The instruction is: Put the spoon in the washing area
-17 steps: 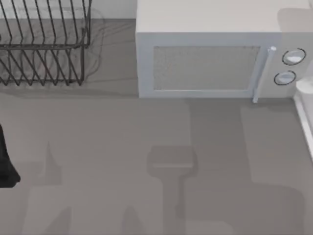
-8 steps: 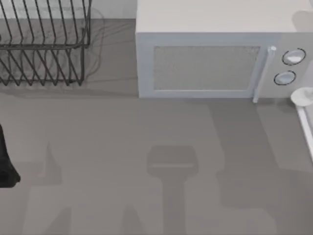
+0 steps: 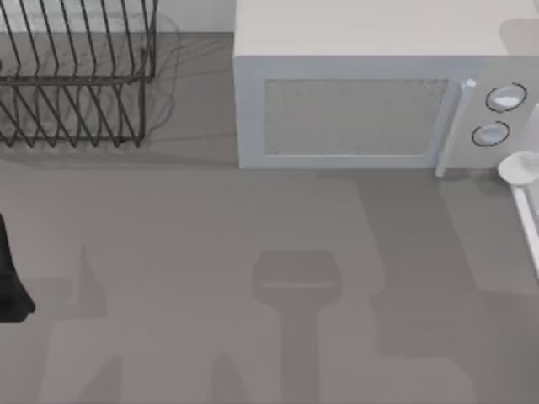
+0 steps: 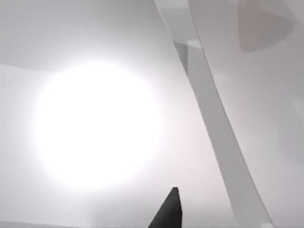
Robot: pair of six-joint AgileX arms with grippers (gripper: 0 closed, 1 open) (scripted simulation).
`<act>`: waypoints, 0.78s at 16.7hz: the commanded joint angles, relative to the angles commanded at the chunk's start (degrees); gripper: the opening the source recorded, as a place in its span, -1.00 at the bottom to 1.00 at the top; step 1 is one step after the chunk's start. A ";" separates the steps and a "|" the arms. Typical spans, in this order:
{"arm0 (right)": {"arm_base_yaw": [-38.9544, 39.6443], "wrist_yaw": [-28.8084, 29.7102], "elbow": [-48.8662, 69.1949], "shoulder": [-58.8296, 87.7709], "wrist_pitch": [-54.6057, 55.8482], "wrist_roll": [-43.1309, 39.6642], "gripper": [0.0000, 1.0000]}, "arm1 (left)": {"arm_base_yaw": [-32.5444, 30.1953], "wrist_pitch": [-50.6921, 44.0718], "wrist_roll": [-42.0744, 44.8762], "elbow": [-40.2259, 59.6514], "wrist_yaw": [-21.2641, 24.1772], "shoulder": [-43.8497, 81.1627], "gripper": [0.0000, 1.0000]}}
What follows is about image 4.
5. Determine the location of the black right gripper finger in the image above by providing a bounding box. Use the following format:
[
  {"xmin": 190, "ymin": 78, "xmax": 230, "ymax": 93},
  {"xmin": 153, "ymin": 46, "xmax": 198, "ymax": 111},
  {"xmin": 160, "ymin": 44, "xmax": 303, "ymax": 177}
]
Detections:
[{"xmin": 147, "ymin": 187, "xmax": 183, "ymax": 228}]

